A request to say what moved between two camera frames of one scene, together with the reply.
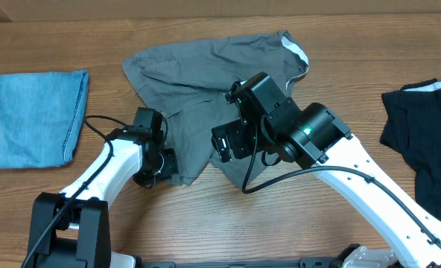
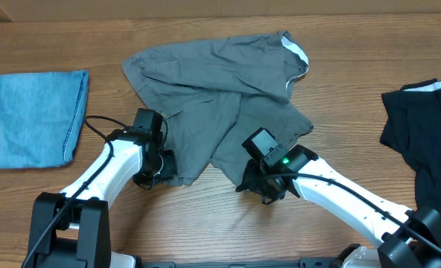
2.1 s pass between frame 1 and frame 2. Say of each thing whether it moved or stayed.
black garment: stayed
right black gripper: moved
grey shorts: stayed
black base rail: stayed
